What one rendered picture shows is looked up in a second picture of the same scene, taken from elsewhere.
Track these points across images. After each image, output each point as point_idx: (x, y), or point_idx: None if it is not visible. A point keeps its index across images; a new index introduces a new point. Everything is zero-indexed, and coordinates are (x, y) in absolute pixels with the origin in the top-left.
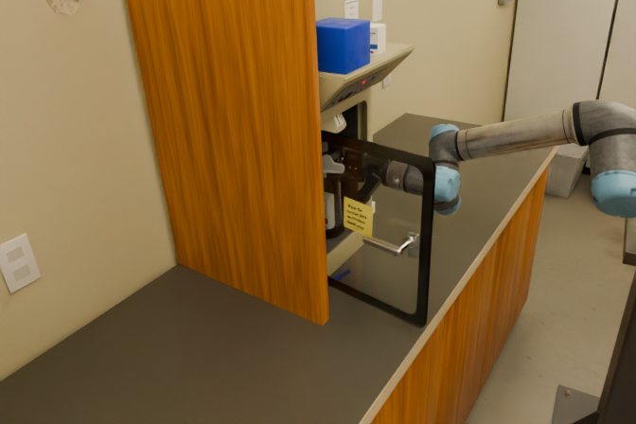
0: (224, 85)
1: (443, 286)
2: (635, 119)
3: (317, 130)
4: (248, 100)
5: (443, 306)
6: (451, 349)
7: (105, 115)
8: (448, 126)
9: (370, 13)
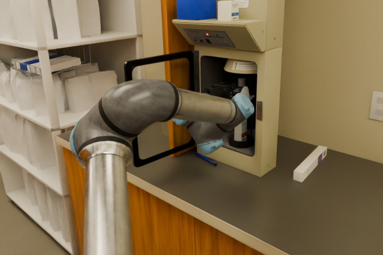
0: None
1: (187, 196)
2: (110, 89)
3: (166, 42)
4: None
5: (167, 193)
6: None
7: None
8: (236, 95)
9: None
